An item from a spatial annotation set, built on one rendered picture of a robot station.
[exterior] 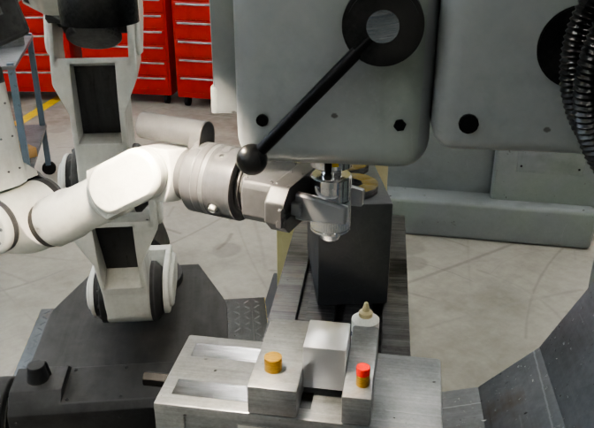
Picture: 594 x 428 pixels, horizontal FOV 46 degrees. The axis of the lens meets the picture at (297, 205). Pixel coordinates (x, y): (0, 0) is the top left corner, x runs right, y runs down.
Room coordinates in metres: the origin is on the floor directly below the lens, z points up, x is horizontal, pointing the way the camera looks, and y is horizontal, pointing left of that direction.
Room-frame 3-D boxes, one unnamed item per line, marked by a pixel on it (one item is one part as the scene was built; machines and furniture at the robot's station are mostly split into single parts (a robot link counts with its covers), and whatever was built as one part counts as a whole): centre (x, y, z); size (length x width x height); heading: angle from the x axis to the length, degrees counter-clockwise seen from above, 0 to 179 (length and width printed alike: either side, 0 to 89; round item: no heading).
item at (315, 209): (0.71, -0.02, 1.23); 0.06 x 0.02 x 0.03; 65
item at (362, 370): (0.68, -0.08, 1.04); 0.02 x 0.02 x 0.03
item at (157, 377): (0.77, 0.18, 0.96); 0.04 x 0.02 x 0.02; 81
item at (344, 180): (0.74, -0.04, 1.26); 0.05 x 0.05 x 0.01
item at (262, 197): (0.78, 0.04, 1.23); 0.13 x 0.12 x 0.10; 155
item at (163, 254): (1.52, 0.40, 0.68); 0.21 x 0.20 x 0.13; 6
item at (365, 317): (0.86, -0.10, 0.97); 0.04 x 0.04 x 0.11
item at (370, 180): (1.14, -0.09, 1.02); 0.22 x 0.12 x 0.20; 4
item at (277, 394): (0.74, 0.02, 1.01); 0.15 x 0.06 x 0.04; 171
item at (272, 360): (0.71, 0.03, 1.04); 0.02 x 0.02 x 0.02
